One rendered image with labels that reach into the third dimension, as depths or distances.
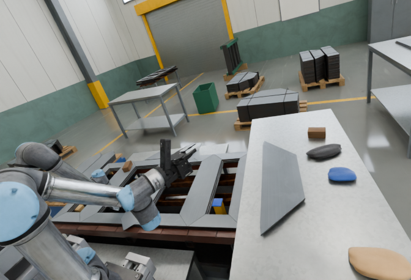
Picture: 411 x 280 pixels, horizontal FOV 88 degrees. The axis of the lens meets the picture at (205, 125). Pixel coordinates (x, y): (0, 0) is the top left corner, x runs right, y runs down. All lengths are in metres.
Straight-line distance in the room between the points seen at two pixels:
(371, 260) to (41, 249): 0.95
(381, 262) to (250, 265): 0.41
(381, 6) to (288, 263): 8.09
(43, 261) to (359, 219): 1.05
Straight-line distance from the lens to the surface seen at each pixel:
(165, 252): 1.60
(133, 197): 0.76
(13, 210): 0.66
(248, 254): 0.98
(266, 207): 1.08
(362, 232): 1.05
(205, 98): 5.05
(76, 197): 0.85
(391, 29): 8.73
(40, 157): 1.35
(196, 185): 1.66
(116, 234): 1.74
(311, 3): 8.94
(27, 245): 0.74
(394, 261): 0.96
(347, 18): 9.09
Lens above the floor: 1.87
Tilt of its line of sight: 24 degrees down
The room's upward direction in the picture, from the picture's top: 17 degrees counter-clockwise
